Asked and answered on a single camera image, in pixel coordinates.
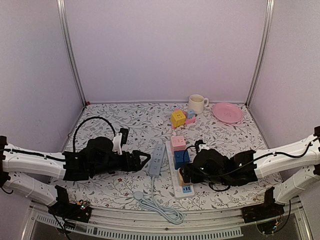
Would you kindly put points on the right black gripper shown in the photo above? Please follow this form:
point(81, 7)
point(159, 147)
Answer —
point(187, 168)

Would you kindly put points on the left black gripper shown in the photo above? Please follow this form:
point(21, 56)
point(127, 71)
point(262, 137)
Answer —
point(135, 157)

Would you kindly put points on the dark blue cube socket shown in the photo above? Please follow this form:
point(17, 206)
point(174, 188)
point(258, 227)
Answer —
point(181, 158)

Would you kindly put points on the white power strip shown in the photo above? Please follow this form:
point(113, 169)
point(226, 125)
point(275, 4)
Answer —
point(181, 190)

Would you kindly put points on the pink cube socket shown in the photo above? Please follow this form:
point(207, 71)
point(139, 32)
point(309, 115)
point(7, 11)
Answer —
point(177, 143)

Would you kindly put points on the light blue power strip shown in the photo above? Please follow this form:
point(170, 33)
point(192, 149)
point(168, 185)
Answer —
point(152, 203)

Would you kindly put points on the beige cube socket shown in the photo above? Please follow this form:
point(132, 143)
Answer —
point(180, 179)

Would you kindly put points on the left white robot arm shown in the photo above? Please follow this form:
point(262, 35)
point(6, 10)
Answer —
point(16, 164)

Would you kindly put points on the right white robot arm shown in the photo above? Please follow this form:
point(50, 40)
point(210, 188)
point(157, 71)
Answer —
point(303, 154)

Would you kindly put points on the yellow cube socket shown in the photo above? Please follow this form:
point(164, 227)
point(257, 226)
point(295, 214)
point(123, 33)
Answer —
point(177, 118)

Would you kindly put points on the pink flat power strip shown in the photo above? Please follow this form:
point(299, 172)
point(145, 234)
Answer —
point(187, 121)

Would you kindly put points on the small light blue adapter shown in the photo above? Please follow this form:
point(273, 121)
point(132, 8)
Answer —
point(190, 114)

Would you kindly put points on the cream ceramic mug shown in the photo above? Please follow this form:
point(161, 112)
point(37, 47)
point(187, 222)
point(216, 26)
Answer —
point(197, 103)

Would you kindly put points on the pink plate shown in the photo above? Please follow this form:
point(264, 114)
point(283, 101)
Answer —
point(227, 112)

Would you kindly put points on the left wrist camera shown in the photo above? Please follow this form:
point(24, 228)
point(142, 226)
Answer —
point(119, 140)

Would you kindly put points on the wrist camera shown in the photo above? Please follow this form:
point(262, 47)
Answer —
point(119, 140)
point(199, 145)

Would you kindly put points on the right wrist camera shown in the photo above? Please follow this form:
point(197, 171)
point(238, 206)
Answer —
point(199, 145)

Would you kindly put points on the front aluminium rail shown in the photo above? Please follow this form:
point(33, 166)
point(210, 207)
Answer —
point(123, 224)

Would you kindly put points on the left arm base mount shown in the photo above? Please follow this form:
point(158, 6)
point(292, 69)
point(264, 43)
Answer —
point(79, 211)

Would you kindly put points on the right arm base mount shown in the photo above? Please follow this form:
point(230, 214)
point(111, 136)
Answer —
point(268, 209)

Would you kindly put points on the left aluminium frame post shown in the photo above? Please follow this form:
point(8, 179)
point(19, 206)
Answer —
point(61, 7)

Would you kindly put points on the aluminium frame post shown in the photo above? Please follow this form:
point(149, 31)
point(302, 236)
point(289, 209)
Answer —
point(270, 4)
point(61, 7)

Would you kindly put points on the right aluminium frame post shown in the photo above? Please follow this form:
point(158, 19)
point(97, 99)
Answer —
point(270, 4)

